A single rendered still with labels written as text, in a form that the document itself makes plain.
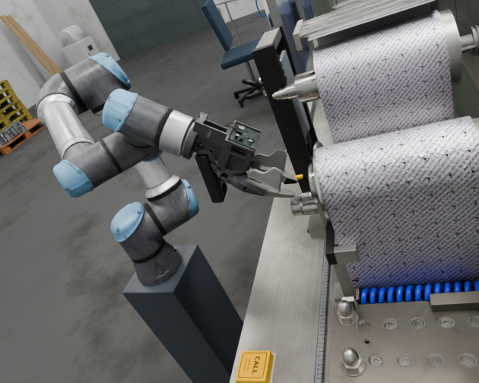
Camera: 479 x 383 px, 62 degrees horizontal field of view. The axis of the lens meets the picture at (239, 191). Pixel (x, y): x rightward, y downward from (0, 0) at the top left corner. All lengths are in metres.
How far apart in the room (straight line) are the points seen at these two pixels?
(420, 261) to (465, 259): 0.07
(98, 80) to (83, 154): 0.36
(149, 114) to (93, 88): 0.45
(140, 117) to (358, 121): 0.44
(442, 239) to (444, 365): 0.20
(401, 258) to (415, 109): 0.30
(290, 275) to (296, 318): 0.14
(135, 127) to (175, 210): 0.52
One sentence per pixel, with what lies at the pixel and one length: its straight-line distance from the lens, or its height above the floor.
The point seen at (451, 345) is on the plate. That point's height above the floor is 1.03.
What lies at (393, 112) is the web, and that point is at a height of 1.26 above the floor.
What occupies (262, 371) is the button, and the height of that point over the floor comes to 0.92.
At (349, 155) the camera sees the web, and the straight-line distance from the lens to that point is 0.68.
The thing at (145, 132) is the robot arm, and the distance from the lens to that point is 0.71.
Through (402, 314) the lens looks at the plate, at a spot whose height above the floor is 1.03.
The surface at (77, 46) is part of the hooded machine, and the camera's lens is 11.70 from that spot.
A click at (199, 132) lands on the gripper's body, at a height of 1.41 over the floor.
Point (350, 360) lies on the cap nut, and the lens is 0.71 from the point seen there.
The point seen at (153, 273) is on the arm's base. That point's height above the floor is 0.94.
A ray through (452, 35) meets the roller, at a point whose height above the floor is 1.38.
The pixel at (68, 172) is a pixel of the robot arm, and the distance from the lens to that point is 0.81.
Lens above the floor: 1.66
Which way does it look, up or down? 31 degrees down
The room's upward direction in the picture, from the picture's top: 25 degrees counter-clockwise
